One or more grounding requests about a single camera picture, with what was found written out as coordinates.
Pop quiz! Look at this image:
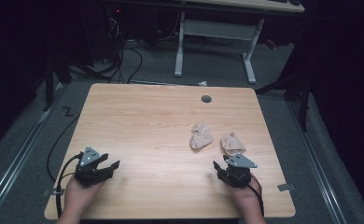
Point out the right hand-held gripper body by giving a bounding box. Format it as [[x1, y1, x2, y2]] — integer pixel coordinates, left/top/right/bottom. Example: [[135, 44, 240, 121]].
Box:
[[223, 153, 259, 189]]

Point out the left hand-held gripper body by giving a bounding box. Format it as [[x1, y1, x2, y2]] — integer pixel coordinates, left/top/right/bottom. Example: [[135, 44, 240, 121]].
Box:
[[74, 146, 105, 188]]

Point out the beige sock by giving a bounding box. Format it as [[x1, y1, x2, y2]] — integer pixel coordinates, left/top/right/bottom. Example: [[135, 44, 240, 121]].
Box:
[[189, 120, 215, 151], [219, 132, 247, 157]]

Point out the person's right hand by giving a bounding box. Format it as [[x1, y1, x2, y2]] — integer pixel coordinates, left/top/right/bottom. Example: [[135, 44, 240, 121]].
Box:
[[225, 181, 263, 216]]

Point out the person's left hand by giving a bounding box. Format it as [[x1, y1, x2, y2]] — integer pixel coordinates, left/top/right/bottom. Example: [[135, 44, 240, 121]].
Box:
[[60, 176, 106, 216]]

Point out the grey tape strip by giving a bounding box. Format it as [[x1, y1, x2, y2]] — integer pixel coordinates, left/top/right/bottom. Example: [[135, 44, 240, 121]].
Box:
[[277, 183, 296, 192], [42, 188, 65, 197]]

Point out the black metal stand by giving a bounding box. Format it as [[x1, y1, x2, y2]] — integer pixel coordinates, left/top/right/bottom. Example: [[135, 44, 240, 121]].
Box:
[[256, 71, 313, 132]]

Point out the white-framed desk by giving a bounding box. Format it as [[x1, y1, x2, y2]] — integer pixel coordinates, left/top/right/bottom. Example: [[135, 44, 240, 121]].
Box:
[[174, 0, 305, 85]]

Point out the right hand-held gripper black cable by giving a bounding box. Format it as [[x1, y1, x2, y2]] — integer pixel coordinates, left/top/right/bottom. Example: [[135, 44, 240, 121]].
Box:
[[248, 173, 265, 217]]

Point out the hand-held gripper black cable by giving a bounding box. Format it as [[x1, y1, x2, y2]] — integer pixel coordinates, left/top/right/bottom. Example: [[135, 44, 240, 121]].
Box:
[[54, 152, 84, 218], [248, 173, 265, 217]]

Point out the long black floor cable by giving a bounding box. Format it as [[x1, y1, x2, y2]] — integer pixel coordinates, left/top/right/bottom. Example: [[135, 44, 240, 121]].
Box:
[[46, 114, 81, 183]]

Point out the left hand-held gripper black cable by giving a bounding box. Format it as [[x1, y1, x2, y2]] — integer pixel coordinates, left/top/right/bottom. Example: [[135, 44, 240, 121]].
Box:
[[54, 152, 84, 218]]

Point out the metal floor rail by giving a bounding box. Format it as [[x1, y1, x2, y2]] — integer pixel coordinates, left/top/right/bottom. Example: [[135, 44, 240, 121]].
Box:
[[0, 83, 66, 218], [287, 101, 349, 224]]

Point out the bundle of black cables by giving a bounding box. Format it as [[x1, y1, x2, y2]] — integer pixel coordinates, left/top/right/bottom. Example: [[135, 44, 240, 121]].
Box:
[[102, 15, 144, 85]]

